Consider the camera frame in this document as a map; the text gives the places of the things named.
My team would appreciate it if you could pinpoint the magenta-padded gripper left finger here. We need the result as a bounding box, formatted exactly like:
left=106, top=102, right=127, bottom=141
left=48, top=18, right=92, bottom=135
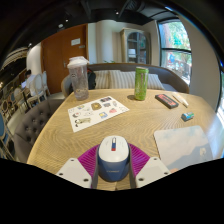
left=55, top=143, right=101, bottom=190

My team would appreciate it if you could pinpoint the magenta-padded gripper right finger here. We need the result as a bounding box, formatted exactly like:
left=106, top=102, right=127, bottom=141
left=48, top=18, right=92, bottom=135
left=128, top=143, right=172, bottom=189

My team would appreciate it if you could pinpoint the white and blue computer mouse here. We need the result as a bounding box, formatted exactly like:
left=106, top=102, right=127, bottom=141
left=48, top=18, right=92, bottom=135
left=97, top=134, right=131, bottom=183

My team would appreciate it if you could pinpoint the white sticker sheet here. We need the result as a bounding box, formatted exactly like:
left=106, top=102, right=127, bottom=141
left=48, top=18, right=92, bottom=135
left=67, top=95, right=130, bottom=133

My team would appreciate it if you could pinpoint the grey tufted armchair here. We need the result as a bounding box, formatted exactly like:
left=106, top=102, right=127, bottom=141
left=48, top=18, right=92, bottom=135
left=13, top=98, right=66, bottom=164

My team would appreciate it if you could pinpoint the small teal packet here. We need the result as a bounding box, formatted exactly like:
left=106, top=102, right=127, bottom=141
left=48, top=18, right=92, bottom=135
left=181, top=111, right=195, bottom=122

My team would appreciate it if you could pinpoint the black and red flat box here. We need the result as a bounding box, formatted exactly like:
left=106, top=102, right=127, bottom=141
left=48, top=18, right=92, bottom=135
left=154, top=93, right=180, bottom=110

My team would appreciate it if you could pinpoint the white wrapped packet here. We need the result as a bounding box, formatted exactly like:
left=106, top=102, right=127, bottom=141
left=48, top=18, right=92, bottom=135
left=171, top=92, right=190, bottom=108

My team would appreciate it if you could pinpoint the green drink can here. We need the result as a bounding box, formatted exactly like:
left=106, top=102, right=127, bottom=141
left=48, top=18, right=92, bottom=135
left=133, top=66, right=150, bottom=101

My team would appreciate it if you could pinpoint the clear shaker bottle white lid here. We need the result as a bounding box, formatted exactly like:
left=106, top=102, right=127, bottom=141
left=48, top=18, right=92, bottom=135
left=66, top=55, right=90, bottom=101

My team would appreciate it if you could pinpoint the grey curved sofa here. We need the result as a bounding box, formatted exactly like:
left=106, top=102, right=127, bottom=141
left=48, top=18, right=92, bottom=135
left=60, top=62, right=190, bottom=98

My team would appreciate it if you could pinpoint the group of white chairs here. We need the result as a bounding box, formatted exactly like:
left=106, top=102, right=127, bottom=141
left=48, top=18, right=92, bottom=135
left=13, top=70, right=51, bottom=109

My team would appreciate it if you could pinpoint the person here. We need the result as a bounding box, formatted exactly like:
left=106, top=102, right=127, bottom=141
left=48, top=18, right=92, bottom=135
left=23, top=69, right=36, bottom=98

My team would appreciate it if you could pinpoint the brown wooden door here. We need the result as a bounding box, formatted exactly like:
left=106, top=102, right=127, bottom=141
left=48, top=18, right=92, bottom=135
left=40, top=23, right=89, bottom=95

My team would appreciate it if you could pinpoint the black-framed window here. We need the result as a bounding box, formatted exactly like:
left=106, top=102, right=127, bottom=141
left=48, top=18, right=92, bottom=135
left=157, top=19, right=193, bottom=86

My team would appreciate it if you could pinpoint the arched glass-door cabinet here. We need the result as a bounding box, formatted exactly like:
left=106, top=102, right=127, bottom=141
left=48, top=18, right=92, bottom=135
left=119, top=27, right=150, bottom=65

